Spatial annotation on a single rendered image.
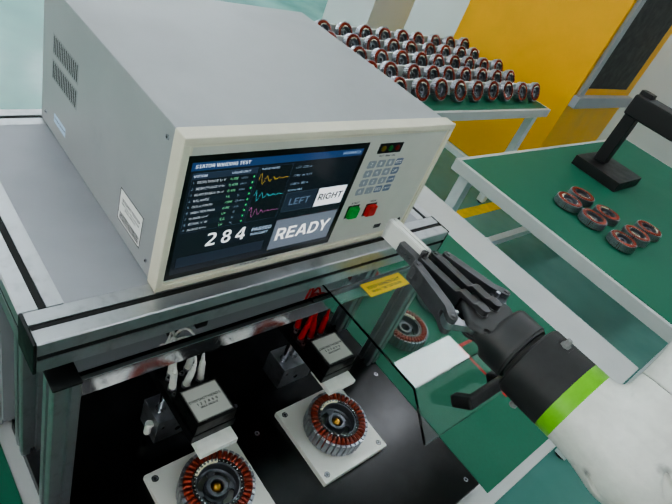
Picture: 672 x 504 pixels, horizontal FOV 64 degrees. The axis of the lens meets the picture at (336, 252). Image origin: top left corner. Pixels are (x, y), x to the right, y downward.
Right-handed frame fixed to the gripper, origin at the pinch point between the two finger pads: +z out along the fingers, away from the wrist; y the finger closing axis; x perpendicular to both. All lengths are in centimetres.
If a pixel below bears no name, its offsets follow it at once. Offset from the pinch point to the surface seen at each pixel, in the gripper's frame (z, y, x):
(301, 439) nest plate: -1.8, -3.0, -42.4
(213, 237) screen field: 9.9, -22.8, -2.0
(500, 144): 146, 326, -99
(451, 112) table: 108, 175, -46
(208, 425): 1.7, -22.0, -29.4
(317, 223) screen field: 10.0, -6.4, -3.3
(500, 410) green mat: -16, 45, -46
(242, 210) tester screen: 9.9, -19.8, 1.3
